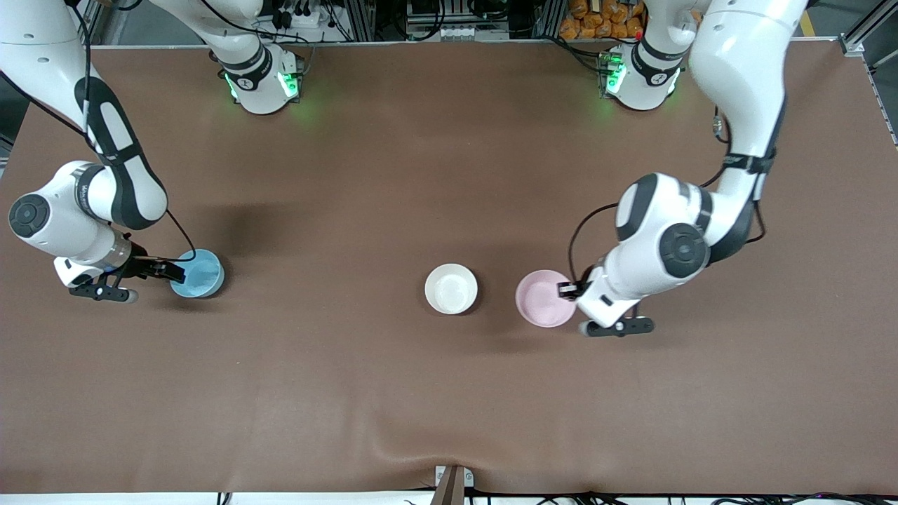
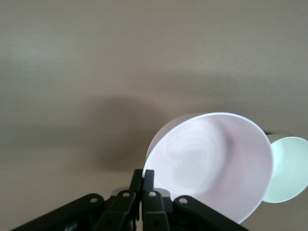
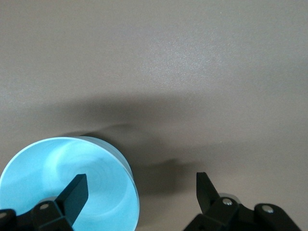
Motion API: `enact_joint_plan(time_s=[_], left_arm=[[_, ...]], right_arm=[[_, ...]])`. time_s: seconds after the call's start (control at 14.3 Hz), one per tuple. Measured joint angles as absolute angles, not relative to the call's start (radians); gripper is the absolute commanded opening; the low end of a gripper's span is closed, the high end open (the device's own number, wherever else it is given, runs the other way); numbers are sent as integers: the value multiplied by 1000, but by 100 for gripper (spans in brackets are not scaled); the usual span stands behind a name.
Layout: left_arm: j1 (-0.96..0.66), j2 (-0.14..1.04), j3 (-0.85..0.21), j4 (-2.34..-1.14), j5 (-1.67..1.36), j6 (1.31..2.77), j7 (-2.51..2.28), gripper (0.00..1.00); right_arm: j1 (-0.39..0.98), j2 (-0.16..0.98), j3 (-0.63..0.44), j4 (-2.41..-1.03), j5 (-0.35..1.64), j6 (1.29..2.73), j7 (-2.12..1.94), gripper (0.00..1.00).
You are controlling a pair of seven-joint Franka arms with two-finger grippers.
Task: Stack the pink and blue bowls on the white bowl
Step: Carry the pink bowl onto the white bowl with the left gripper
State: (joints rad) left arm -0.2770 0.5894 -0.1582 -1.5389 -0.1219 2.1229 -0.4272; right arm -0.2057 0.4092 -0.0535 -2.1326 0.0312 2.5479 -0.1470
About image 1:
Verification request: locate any pink bowl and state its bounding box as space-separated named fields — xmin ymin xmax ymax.
xmin=516 ymin=269 xmax=578 ymax=328

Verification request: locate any light blue bowl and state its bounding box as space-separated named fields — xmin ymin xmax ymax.
xmin=170 ymin=249 xmax=225 ymax=299

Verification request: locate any white bowl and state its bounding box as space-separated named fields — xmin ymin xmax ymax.
xmin=424 ymin=263 xmax=479 ymax=315

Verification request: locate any brown table cloth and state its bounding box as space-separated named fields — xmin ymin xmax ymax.
xmin=0 ymin=39 xmax=898 ymax=495

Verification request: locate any pile of orange snacks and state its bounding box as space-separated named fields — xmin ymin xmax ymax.
xmin=559 ymin=0 xmax=646 ymax=40

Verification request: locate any white power strip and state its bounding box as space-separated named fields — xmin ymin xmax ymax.
xmin=277 ymin=0 xmax=334 ymax=30

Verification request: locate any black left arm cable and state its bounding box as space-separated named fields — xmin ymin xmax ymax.
xmin=567 ymin=105 xmax=767 ymax=283

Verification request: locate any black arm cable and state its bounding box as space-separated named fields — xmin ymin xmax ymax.
xmin=567 ymin=105 xmax=767 ymax=283
xmin=0 ymin=0 xmax=199 ymax=264

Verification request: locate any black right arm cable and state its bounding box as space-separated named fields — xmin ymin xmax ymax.
xmin=0 ymin=0 xmax=199 ymax=264

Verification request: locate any silver metal bracket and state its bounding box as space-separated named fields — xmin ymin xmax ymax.
xmin=435 ymin=465 xmax=475 ymax=488

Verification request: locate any brown camera post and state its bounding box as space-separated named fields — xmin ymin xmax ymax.
xmin=429 ymin=466 xmax=466 ymax=505

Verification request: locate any aluminium frame profile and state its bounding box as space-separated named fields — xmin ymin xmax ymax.
xmin=74 ymin=0 xmax=116 ymax=46
xmin=838 ymin=0 xmax=898 ymax=144

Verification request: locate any aluminium frame post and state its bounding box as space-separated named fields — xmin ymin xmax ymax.
xmin=535 ymin=0 xmax=563 ymax=40
xmin=347 ymin=0 xmax=377 ymax=41

